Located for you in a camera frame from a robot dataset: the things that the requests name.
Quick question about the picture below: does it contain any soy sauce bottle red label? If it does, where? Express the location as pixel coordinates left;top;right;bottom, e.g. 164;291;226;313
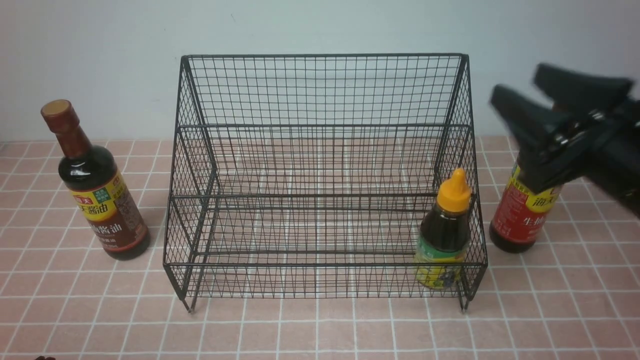
489;160;563;254

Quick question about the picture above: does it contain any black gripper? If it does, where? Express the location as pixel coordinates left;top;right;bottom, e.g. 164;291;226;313
490;63;639;196

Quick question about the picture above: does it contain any black wire shelf rack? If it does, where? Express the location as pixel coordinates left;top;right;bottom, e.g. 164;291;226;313
163;53;489;312

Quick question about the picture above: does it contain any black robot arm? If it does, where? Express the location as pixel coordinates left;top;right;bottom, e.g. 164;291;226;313
490;63;640;215

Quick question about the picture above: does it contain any small bottle orange cap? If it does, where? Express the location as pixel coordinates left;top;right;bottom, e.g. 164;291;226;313
414;168;473;290

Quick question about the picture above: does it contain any soy sauce bottle brown label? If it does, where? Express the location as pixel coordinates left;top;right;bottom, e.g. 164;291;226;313
40;99;151;261

